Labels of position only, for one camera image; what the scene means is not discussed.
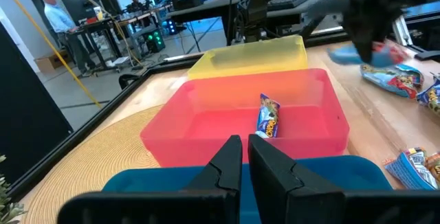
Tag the peanut butter chip granola bar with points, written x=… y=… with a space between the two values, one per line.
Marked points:
x=405 y=172
x=436 y=167

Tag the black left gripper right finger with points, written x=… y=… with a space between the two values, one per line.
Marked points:
x=282 y=200

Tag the black partition screen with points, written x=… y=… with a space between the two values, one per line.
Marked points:
x=27 y=114

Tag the grey desk with monitor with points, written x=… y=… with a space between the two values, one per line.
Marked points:
x=206 y=7

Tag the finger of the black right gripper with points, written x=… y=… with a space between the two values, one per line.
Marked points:
x=381 y=24
x=361 y=35

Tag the black device blue lights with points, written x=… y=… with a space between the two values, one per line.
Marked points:
x=172 y=27

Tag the black standing desk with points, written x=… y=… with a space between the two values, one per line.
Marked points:
x=137 y=16

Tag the round woven placemat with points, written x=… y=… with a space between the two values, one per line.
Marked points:
x=103 y=155

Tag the oatmeal raisin granola bar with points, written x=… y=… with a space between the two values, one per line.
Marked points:
x=431 y=97
x=268 y=121

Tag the blue plastic bin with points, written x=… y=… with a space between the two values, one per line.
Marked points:
x=343 y=172

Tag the cardboard box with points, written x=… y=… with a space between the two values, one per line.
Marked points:
x=49 y=62

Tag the dark desk monitor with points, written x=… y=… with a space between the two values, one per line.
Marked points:
x=80 y=7

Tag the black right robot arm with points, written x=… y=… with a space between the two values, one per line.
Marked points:
x=254 y=11

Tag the chocolate chip granola bar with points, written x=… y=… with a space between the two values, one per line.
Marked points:
x=392 y=79
x=343 y=57

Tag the yellow plastic bin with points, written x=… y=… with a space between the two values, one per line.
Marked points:
x=247 y=57

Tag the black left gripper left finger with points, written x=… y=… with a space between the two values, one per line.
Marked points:
x=213 y=203

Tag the silver metal bracket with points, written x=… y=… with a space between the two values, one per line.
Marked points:
x=402 y=31

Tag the computer tower green lights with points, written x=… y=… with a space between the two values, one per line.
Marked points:
x=154 y=42

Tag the person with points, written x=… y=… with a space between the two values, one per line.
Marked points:
x=60 y=18
x=135 y=4

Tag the grey desk with keyboard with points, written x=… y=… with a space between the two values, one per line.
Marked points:
x=299 y=12

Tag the red plastic bin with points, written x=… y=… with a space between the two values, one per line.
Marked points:
x=213 y=124

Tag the small green potted plant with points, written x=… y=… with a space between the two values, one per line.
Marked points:
x=7 y=210

